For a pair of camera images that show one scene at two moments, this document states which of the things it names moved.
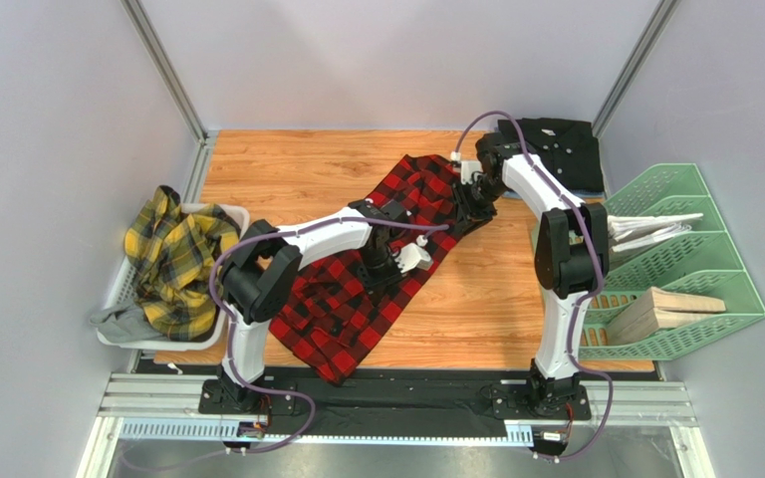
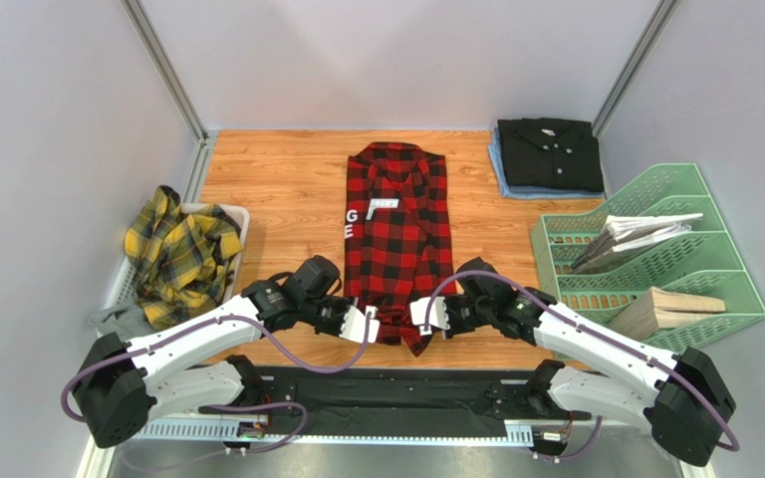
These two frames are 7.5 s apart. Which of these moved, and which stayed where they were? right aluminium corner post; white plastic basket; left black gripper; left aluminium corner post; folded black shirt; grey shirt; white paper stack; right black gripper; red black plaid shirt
Moved: red black plaid shirt; right black gripper; left black gripper
Stayed: right aluminium corner post; left aluminium corner post; white plastic basket; folded black shirt; grey shirt; white paper stack
